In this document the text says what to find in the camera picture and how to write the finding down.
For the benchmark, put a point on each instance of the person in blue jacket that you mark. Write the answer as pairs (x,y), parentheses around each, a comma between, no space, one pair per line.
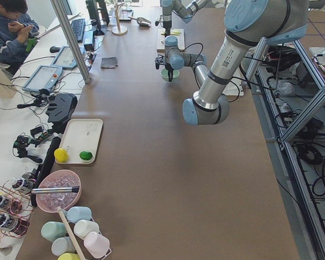
(16,27)

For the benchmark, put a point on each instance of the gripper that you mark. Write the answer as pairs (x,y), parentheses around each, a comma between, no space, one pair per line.
(168,66)
(167,26)

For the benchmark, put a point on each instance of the teach pendant tablet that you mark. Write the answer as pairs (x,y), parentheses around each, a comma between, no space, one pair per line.
(44,78)
(65,59)

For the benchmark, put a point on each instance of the pink cup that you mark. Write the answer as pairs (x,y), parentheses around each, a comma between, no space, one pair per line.
(97,244)

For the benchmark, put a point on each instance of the yellow lemon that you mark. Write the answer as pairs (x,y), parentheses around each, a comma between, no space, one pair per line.
(61,155)

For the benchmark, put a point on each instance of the white cup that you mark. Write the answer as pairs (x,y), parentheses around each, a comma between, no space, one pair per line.
(83,227)

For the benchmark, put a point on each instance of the bottle lower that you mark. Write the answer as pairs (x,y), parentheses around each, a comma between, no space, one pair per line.
(13,224)

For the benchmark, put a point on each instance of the light blue cup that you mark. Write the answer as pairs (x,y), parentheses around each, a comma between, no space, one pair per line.
(77,213)

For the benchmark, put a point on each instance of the computer mouse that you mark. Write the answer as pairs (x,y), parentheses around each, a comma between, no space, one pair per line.
(54,49)

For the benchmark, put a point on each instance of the green cup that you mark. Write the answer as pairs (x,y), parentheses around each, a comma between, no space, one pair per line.
(51,231)

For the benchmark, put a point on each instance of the bottle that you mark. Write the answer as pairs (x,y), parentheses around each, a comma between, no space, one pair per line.
(21,185)
(13,224)
(9,204)

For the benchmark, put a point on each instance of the bottle upper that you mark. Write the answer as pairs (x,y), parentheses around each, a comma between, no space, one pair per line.
(21,185)

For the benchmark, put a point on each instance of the black flat bar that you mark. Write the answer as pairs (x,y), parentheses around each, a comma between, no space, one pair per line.
(44,169)

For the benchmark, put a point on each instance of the metal tongs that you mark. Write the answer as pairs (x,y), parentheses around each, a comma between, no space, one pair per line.
(51,190)

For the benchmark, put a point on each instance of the bottle middle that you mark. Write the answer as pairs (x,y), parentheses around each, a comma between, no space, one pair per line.
(9,204)

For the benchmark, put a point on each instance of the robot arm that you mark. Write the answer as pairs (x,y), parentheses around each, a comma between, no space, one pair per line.
(246,23)
(184,12)

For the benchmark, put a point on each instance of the beige rabbit tray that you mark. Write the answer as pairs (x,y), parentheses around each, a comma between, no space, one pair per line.
(81,135)

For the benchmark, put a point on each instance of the pale blue cup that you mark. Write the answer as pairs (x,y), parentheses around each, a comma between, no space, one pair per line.
(62,245)

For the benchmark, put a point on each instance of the pink bowl with ice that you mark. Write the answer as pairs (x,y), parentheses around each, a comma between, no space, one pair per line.
(51,201)

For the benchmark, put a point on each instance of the wooden mug tree stand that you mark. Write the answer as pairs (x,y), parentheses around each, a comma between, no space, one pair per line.
(118,29)

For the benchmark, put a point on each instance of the wooden cup rack pole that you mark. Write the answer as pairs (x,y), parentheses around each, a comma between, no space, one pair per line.
(71,234)

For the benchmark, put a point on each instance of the bamboo cutting board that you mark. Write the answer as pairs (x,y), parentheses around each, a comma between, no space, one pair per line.
(169,41)

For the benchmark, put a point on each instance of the copper wire basket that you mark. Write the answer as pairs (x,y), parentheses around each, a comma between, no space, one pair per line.
(15,213)

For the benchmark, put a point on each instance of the grey folded cloth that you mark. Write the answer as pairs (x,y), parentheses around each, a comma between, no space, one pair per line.
(109,62)

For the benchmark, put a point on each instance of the yellow cup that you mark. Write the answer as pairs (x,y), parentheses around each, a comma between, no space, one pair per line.
(69,256)

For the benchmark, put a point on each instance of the near teach pendant tablet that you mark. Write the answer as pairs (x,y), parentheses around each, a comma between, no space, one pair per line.
(44,78)

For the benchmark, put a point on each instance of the metal scoop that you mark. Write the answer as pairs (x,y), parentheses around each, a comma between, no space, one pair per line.
(141,21)

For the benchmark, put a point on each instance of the aluminium frame post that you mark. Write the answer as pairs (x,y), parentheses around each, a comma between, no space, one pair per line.
(72,42)

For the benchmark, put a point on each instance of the black keyboard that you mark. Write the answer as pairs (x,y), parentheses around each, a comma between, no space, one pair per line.
(78,27)

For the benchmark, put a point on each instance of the light green bowl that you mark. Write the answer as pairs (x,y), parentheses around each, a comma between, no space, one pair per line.
(164,75)

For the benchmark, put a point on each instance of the green lime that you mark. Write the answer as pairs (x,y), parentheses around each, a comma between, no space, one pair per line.
(86,155)

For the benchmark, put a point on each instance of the far teach pendant tablet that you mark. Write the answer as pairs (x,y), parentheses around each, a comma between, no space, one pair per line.
(65,59)

